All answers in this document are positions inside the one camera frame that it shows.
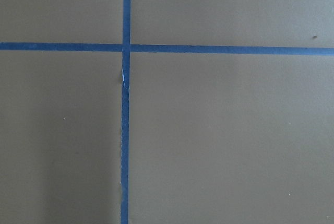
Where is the brown paper table cover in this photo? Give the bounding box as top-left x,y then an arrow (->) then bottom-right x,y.
1,0 -> 333,223

